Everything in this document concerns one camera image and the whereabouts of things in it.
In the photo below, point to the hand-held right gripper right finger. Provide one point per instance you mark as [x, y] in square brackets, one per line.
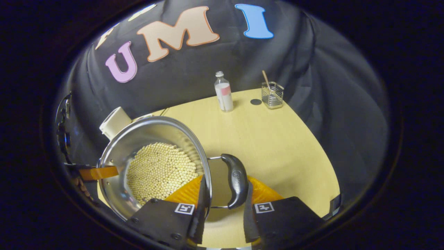
[249, 222]

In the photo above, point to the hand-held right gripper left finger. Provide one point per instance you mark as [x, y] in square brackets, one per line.
[198, 222]

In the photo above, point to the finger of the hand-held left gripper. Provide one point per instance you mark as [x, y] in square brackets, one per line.
[100, 172]

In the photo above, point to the pile of yellow soybeans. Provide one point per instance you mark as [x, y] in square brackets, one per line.
[159, 170]

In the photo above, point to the white boxy appliance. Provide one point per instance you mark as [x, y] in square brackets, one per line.
[114, 121]

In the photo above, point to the black round disc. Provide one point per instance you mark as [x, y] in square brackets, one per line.
[255, 101]

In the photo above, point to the clear bottle with pink label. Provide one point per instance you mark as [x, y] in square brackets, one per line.
[224, 97]

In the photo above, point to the wooden chopstick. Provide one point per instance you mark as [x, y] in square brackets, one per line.
[266, 79]

